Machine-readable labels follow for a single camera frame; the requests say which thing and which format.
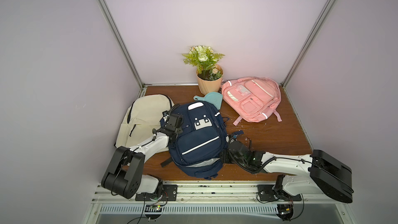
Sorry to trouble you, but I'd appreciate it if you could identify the beige plant pot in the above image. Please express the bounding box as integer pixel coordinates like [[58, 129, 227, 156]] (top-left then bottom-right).
[[196, 65, 223, 95]]

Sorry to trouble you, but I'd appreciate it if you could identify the cream white backpack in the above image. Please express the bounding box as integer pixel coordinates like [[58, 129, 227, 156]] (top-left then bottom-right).
[[115, 94, 174, 148]]

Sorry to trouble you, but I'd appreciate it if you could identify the pink backpack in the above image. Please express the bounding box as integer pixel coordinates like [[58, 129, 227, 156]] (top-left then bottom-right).
[[221, 77, 282, 126]]

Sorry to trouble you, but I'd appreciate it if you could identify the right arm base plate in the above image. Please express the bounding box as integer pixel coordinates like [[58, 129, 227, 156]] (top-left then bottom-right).
[[257, 185, 302, 202]]

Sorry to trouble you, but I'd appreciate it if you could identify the teal plastic paddle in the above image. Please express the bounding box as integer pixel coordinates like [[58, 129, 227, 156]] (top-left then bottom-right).
[[193, 92, 223, 110]]

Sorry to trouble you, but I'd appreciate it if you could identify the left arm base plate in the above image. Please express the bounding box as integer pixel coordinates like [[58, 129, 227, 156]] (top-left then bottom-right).
[[134, 185, 178, 203]]

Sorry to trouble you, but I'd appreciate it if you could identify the artificial green flowering plant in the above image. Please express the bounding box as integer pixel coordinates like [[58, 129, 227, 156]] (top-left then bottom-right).
[[182, 45, 225, 81]]

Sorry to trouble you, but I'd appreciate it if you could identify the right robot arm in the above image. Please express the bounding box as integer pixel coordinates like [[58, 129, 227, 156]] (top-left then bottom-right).
[[226, 138, 354, 203]]

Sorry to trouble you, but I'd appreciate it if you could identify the aluminium front rail frame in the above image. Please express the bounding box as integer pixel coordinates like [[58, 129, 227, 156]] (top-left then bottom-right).
[[83, 180, 356, 224]]

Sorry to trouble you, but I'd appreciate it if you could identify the navy blue backpack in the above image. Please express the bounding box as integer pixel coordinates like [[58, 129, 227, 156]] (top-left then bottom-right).
[[161, 101, 244, 180]]

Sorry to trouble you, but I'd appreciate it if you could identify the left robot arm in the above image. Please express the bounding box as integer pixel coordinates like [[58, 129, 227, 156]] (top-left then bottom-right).
[[101, 104, 183, 200]]

